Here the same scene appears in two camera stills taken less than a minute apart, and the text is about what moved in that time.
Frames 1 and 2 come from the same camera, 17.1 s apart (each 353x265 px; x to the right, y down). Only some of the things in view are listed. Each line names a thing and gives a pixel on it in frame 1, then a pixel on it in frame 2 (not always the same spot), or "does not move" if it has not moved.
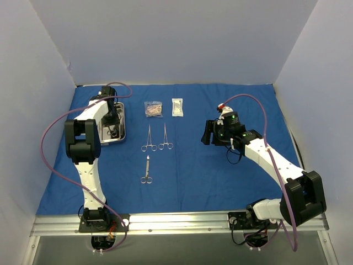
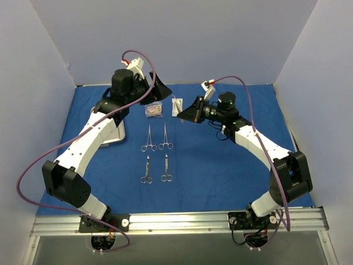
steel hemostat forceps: (154, 148) does not move
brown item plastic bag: (153, 109) does not move
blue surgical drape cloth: (163, 169) does not move
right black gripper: (214, 132) → (198, 109)
